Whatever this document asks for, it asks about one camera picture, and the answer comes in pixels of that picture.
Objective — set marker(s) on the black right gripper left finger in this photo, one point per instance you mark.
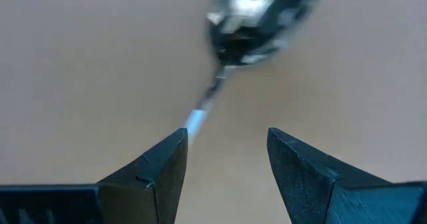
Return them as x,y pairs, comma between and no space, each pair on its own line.
133,197

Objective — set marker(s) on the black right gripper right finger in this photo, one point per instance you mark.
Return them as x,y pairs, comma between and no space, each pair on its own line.
317,190

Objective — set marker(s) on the tan table cover sheet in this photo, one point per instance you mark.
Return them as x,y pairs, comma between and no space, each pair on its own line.
66,84

